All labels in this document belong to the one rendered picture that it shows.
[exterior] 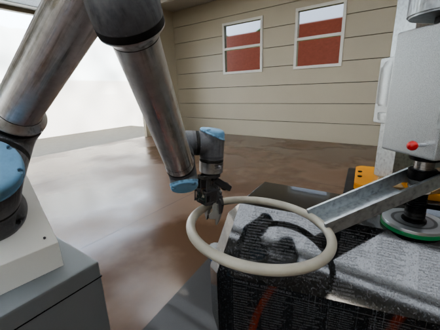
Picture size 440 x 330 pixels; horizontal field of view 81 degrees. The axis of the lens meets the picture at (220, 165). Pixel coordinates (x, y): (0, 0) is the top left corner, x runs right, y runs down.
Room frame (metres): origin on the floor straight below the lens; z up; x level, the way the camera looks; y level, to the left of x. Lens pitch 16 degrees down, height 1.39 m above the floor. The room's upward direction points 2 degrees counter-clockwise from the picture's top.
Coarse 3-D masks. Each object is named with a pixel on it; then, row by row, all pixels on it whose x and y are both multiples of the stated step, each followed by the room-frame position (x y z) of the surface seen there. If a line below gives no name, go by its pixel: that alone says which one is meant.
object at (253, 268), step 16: (208, 208) 0.91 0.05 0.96; (288, 208) 0.95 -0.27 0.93; (192, 224) 0.76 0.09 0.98; (320, 224) 0.81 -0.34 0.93; (192, 240) 0.67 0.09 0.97; (336, 240) 0.70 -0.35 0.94; (208, 256) 0.61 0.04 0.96; (224, 256) 0.59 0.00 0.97; (320, 256) 0.61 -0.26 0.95; (256, 272) 0.55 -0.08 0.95; (272, 272) 0.54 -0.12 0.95; (288, 272) 0.55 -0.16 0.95; (304, 272) 0.56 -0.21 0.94
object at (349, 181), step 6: (348, 168) 2.05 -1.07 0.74; (354, 168) 2.04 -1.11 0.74; (348, 174) 1.90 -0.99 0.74; (354, 174) 1.89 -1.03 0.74; (348, 180) 1.77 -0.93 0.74; (348, 186) 1.65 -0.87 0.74; (402, 204) 1.40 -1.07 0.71; (426, 204) 1.35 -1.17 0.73; (432, 204) 1.34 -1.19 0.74; (438, 204) 1.33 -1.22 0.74; (438, 210) 1.32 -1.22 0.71
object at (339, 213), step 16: (400, 176) 0.96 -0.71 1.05; (352, 192) 0.92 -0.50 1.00; (368, 192) 0.93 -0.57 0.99; (384, 192) 0.92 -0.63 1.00; (400, 192) 0.83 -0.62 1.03; (416, 192) 0.85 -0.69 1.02; (320, 208) 0.89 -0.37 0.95; (336, 208) 0.90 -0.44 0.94; (352, 208) 0.88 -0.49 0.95; (368, 208) 0.81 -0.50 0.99; (384, 208) 0.82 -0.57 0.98; (336, 224) 0.78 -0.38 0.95; (352, 224) 0.79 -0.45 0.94
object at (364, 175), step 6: (360, 168) 1.91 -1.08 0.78; (366, 168) 1.91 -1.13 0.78; (372, 168) 1.90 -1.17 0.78; (360, 174) 1.77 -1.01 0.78; (366, 174) 1.77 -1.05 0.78; (372, 174) 1.77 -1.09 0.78; (354, 180) 1.67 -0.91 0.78; (360, 180) 1.65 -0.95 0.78; (366, 180) 1.65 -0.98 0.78; (372, 180) 1.64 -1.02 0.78; (354, 186) 1.60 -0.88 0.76; (360, 186) 1.56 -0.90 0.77; (432, 198) 1.38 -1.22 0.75; (438, 198) 1.37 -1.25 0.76
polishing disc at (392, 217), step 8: (392, 208) 1.02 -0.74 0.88; (400, 208) 1.02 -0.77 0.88; (384, 216) 0.96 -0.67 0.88; (392, 216) 0.95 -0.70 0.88; (400, 216) 0.95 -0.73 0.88; (432, 216) 0.94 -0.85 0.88; (392, 224) 0.89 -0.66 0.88; (400, 224) 0.89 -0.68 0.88; (408, 224) 0.89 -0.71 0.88; (432, 224) 0.88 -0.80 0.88; (408, 232) 0.85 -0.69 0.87; (416, 232) 0.83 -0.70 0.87; (424, 232) 0.83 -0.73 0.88; (432, 232) 0.82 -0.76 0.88
